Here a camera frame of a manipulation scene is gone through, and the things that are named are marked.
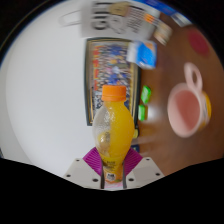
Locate small green box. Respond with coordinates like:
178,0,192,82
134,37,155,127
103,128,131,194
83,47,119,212
137,104,148,122
140,85,152,105

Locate white paper gift bag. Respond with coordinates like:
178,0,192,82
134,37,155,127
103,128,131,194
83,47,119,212
59,0,161,39

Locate blue tissue pack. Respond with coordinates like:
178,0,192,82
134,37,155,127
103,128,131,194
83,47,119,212
126,39,158,70

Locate orange juice bottle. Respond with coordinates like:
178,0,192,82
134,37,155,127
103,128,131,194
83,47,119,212
91,84,136,186

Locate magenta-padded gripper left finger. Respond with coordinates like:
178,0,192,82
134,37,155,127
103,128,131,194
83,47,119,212
62,147,102,190

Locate small beige packet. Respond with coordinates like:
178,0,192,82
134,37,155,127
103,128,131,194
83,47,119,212
153,22,174,46

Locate flat round red coaster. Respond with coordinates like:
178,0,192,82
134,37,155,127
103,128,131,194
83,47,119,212
187,28,211,57

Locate pink patterned mug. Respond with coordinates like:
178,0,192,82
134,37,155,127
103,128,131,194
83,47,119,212
166,62,212,139

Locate framed group photo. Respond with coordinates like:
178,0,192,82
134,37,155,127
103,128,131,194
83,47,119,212
84,37,141,127

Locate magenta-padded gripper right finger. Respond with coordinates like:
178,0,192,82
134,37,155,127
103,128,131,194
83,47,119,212
122,147,166,190

